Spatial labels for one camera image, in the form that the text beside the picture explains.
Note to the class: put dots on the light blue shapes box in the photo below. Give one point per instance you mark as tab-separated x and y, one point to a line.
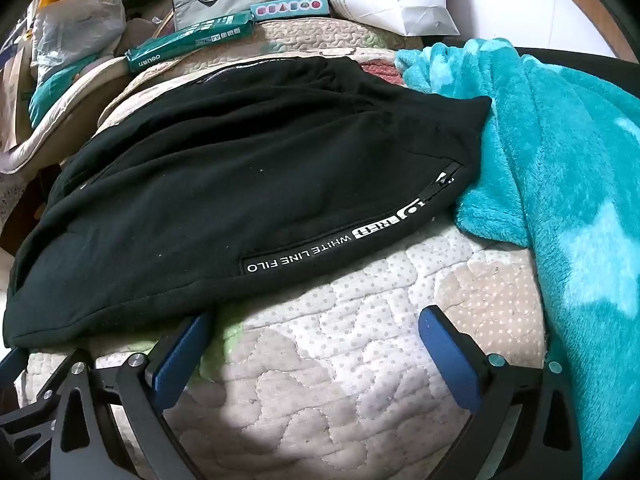
290	8

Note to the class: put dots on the clear plastic bag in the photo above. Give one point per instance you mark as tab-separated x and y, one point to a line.
75	30

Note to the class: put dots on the black pants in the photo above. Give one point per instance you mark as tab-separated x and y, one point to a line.
240	185

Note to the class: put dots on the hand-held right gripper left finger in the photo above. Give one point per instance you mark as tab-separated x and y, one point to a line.
176	355

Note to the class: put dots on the beige quilted cushion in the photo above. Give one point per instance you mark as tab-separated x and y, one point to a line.
65	110

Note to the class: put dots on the green paper pack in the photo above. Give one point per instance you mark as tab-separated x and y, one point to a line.
190	37

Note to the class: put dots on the teal star fleece blanket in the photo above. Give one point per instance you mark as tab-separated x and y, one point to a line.
565	185

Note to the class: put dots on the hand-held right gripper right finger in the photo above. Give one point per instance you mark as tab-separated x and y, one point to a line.
452	360

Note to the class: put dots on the beige quilted mat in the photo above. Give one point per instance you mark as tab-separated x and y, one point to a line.
325	340

